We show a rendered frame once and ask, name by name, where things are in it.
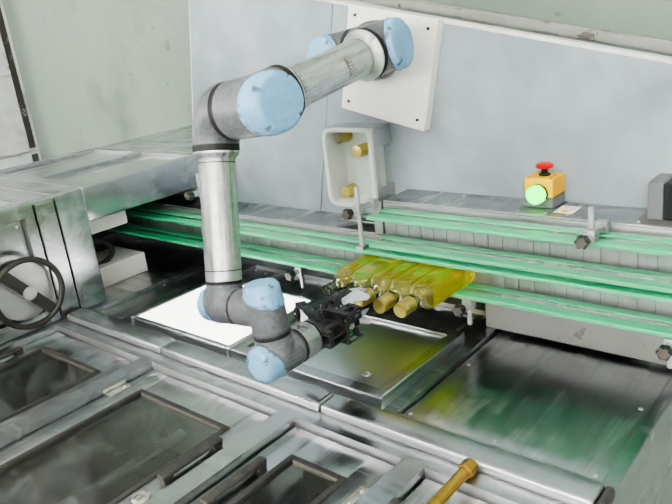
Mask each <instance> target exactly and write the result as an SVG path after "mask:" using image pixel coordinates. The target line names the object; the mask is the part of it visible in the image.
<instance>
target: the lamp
mask: <svg viewBox="0 0 672 504"><path fill-rule="evenodd" d="M547 196H548V192H547V190H546V188H545V187H544V186H543V185H540V184H535V185H533V186H531V187H530V188H529V189H528V190H527V191H526V198H527V200H528V202H529V203H531V204H533V205H538V204H540V203H543V202H544V201H545V200H546V199H547Z"/></svg>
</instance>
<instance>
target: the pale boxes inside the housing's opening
mask: <svg viewBox="0 0 672 504"><path fill-rule="evenodd" d="M125 223H127V217H126V213H125V210H124V211H121V212H117V213H114V214H111V215H108V216H105V217H102V218H99V219H95V220H92V221H89V226H90V230H91V234H95V233H98V232H101V231H104V230H107V229H110V228H113V227H116V226H119V225H122V224H125ZM114 249H115V254H114V256H113V258H112V259H111V260H110V261H109V262H107V263H103V264H100V265H99V268H100V272H101V276H102V280H103V284H104V288H105V287H107V286H110V285H112V284H115V283H117V282H120V281H122V280H125V279H127V278H130V277H132V276H135V275H137V274H140V273H142V272H144V271H147V270H148V268H147V264H146V259H145V254H144V252H141V251H136V250H132V249H127V248H123V247H118V246H114ZM109 253H110V249H106V250H103V251H100V252H98V253H96V255H97V259H98V263H99V262H101V261H102V260H103V259H105V258H106V257H107V256H108V255H109Z"/></svg>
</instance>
